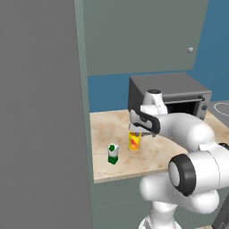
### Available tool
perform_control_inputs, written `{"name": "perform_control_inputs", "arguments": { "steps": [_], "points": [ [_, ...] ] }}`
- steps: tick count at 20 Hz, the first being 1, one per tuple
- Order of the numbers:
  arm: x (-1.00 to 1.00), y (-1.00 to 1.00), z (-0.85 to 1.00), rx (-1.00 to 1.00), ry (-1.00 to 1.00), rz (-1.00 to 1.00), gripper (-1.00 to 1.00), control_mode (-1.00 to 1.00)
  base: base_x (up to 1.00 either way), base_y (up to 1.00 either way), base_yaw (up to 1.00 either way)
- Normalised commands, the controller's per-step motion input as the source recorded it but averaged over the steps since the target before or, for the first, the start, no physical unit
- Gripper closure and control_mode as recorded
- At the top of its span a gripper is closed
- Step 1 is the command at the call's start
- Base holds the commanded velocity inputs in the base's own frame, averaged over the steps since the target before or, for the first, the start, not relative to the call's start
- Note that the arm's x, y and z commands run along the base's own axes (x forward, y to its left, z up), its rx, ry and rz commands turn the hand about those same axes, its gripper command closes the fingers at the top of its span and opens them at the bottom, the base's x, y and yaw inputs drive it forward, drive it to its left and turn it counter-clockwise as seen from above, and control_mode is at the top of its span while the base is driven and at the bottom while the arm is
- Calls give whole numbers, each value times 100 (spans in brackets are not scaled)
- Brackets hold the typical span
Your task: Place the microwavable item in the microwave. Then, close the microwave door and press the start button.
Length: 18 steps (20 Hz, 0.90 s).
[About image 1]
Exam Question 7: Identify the grey-green base cupboard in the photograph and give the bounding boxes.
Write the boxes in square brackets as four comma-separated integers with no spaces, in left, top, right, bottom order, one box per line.
[93,171,229,229]

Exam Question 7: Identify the grey microwave oven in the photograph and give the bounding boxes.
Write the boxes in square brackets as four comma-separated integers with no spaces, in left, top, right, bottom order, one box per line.
[128,72,213,121]

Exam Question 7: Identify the grey-green tall side panel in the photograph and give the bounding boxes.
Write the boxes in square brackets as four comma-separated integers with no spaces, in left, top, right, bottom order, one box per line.
[73,0,97,229]

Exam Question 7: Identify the dark grey oven front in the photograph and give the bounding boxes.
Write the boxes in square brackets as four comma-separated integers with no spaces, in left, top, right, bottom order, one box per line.
[212,203,229,229]

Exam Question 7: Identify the grey-green upper cupboard door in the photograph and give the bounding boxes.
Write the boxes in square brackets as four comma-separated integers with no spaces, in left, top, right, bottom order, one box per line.
[81,0,210,77]

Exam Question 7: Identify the large grey fridge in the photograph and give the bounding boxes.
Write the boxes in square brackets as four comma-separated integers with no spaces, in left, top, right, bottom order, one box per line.
[0,0,94,229]

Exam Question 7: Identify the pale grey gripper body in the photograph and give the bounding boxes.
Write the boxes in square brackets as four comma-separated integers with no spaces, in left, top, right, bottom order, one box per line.
[128,122,157,139]

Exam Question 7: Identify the grey hob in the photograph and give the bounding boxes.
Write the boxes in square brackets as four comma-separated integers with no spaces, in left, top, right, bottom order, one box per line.
[207,100,229,126]

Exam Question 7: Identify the yellow microwavable food cup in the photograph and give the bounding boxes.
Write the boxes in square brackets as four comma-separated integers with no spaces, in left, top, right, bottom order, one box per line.
[128,131,142,151]

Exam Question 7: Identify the green and white carton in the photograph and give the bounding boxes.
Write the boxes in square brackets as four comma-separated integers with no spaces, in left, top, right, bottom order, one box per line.
[107,143,120,165]

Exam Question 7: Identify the dark grey microwave door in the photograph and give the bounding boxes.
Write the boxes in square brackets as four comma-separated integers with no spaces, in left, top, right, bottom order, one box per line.
[128,78,145,121]

